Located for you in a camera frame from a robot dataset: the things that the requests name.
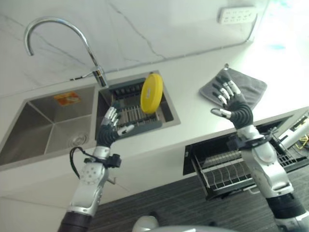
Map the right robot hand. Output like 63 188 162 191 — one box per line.
211 74 254 129

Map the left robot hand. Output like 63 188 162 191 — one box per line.
97 106 135 147

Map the black pull-out dishwasher drawer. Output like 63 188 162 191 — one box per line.
183 114 309 201

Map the grey folded cloth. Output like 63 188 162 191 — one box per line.
199 64 268 108

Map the round sink drain strainer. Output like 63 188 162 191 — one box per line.
69 135 89 147

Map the grey sink drying rack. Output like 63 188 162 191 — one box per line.
108 76 169 136

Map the orange sticker label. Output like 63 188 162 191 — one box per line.
54 92 81 106

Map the stainless steel double sink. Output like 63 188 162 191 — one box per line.
0 70 181 166

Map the yellow round plate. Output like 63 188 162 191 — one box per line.
140 72 164 115

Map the white robot leg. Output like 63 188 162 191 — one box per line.
277 110 309 148

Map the chrome gooseneck faucet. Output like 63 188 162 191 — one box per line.
24 16 109 87

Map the silver robot body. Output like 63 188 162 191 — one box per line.
132 214 285 232

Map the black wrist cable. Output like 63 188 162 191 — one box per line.
70 146 95 179

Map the white wire dish rack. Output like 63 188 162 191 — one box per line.
192 135 301 191

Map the yellow cable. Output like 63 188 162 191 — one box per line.
293 133 309 152

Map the white wall power socket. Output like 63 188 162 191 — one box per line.
218 6 257 24

